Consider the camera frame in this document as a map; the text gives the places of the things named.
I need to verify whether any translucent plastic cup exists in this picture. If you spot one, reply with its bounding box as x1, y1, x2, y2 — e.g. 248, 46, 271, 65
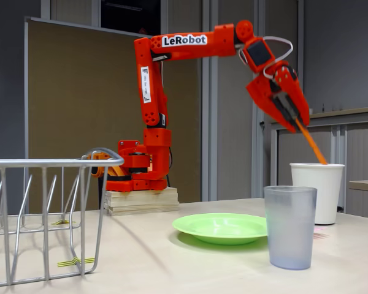
263, 185, 318, 271

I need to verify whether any orange plastic knife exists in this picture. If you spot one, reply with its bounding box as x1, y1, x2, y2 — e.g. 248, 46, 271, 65
295, 118, 328, 166

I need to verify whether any grey sliding door cabinet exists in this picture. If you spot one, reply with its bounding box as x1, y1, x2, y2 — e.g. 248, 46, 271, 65
269, 105, 368, 220

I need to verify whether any light orange clamp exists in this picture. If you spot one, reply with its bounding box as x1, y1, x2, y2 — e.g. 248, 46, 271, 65
81, 151, 131, 178

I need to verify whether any brown partition board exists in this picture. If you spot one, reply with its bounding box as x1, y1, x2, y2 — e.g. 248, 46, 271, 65
23, 17, 201, 212

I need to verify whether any metal wire dish rack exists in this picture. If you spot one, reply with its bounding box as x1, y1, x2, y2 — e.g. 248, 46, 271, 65
0, 148, 125, 289

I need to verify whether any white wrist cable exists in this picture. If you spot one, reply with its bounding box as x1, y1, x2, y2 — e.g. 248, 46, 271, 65
238, 36, 294, 77

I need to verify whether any wooden base block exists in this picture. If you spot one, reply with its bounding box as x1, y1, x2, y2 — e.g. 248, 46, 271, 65
104, 186, 180, 217

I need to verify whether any green plastic plate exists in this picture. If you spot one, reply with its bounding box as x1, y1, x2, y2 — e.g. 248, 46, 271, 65
172, 213, 268, 246

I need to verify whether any grey leaning rod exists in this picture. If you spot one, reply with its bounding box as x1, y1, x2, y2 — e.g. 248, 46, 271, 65
289, 72, 300, 117

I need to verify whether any white paper cup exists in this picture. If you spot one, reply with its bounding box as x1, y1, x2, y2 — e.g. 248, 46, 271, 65
289, 163, 346, 226

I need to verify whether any dark upper window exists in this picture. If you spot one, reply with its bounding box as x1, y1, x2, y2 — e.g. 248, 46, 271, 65
100, 0, 162, 37

